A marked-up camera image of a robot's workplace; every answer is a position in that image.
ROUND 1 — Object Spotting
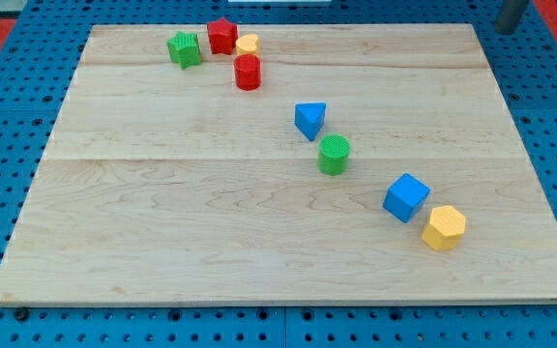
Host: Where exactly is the blue triangle block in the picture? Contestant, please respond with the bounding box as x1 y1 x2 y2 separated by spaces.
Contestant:
294 102 327 141

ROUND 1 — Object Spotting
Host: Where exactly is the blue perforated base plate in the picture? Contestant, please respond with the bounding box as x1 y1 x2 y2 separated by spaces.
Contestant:
0 1 557 347

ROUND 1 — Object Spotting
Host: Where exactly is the green cylinder block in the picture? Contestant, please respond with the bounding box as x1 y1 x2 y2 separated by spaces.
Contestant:
317 134 350 176

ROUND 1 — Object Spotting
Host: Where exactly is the green star block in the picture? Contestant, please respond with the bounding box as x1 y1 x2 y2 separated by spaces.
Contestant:
166 31 201 70

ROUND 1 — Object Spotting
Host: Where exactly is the blue cube block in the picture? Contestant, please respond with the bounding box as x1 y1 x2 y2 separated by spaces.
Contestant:
382 173 430 223

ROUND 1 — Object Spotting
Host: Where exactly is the yellow heart block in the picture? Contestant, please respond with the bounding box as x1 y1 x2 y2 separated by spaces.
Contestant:
236 34 260 56

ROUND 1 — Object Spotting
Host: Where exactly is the red cylinder block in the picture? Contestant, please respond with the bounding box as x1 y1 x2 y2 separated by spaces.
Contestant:
234 54 261 91

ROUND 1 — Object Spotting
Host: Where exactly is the yellow hexagon block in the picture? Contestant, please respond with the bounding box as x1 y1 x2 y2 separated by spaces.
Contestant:
422 205 467 251

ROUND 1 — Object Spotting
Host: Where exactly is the wooden board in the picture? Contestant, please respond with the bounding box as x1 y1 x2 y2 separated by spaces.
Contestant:
0 24 557 307

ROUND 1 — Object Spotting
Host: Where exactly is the red star block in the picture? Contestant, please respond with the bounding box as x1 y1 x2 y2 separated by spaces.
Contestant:
206 17 238 55

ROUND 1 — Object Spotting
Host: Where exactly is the grey metal pole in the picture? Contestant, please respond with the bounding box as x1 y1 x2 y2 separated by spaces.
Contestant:
493 0 529 35

